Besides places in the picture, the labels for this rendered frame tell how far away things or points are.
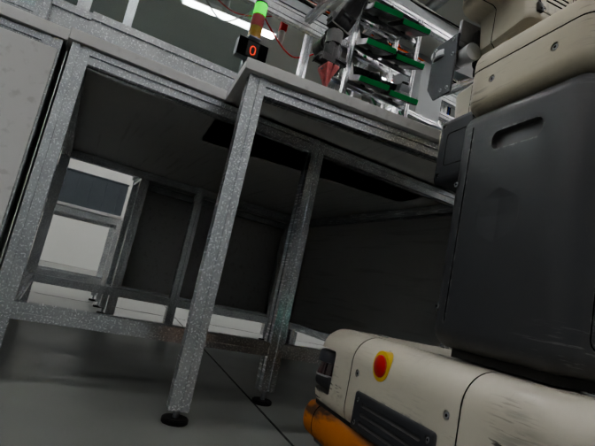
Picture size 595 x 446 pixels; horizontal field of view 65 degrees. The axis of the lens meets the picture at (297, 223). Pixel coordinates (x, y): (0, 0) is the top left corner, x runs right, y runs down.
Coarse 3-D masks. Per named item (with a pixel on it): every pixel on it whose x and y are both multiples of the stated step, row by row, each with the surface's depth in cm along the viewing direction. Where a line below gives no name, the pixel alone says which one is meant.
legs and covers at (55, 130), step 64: (64, 64) 117; (64, 128) 114; (256, 128) 139; (192, 192) 265; (448, 192) 174; (320, 256) 279; (384, 256) 225; (0, 320) 106; (64, 320) 112; (128, 320) 119; (256, 320) 279; (320, 320) 260; (384, 320) 212; (256, 384) 138
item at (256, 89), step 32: (256, 96) 113; (288, 96) 117; (352, 128) 123; (384, 128) 125; (224, 192) 108; (224, 224) 108; (224, 256) 107; (192, 320) 103; (192, 352) 103; (192, 384) 102
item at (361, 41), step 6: (360, 30) 193; (360, 36) 190; (366, 36) 208; (348, 42) 205; (360, 42) 188; (366, 42) 182; (372, 42) 182; (378, 42) 183; (384, 42) 199; (366, 48) 194; (372, 48) 188; (378, 48) 183; (384, 48) 184; (390, 48) 184; (378, 54) 199; (384, 54) 193; (390, 54) 187
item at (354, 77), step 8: (352, 64) 191; (352, 72) 189; (360, 72) 206; (368, 72) 206; (376, 72) 199; (352, 80) 186; (360, 80) 179; (368, 80) 180; (376, 80) 196; (376, 88) 188; (384, 88) 182
